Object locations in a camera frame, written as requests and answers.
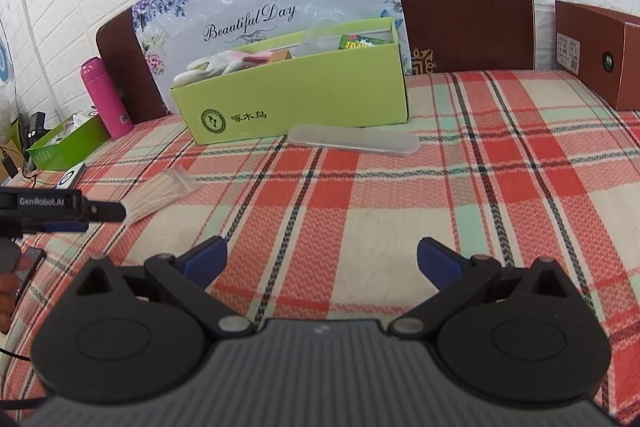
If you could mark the gold box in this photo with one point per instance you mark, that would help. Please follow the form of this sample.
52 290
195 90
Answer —
283 57

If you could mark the small dark green box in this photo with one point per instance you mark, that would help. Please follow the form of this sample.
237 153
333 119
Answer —
70 147

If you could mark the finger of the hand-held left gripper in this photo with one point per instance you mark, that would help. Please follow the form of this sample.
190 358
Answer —
62 227
105 212

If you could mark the person's left hand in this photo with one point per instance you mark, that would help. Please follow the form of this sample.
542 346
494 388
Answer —
7 302

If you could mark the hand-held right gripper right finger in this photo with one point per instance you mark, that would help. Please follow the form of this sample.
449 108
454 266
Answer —
437 264

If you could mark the clear plastic case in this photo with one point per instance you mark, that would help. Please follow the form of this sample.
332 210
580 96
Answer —
352 140

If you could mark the black electronic device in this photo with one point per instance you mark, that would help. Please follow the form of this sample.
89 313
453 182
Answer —
36 127

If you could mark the light green cardboard box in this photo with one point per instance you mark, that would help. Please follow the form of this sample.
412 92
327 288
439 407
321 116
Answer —
310 97

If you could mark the bundle of toothpicks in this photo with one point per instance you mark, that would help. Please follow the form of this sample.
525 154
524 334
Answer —
157 197

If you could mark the blue white wall sticker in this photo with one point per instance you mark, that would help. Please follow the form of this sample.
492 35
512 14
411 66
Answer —
4 62

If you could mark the brown cardboard box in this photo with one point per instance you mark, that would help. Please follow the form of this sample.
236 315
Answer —
605 62

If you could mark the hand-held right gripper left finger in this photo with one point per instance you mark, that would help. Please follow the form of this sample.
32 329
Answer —
205 259

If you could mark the red plaid tablecloth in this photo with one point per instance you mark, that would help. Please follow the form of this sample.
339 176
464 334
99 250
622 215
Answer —
380 207

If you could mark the black smartphone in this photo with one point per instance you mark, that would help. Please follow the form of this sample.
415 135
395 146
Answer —
35 259

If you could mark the white wall conduit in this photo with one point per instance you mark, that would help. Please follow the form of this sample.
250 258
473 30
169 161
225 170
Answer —
25 22

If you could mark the pink thermos bottle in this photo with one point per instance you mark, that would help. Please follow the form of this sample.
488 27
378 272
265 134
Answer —
106 102

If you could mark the clear plastic cup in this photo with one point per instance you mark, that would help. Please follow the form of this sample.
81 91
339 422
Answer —
320 39

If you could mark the white power bank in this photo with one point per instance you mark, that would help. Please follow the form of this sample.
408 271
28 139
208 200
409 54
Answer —
71 177

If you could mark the small white box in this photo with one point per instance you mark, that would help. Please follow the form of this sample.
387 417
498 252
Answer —
86 116

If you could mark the green printed packet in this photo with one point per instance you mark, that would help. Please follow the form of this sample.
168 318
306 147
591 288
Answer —
367 42

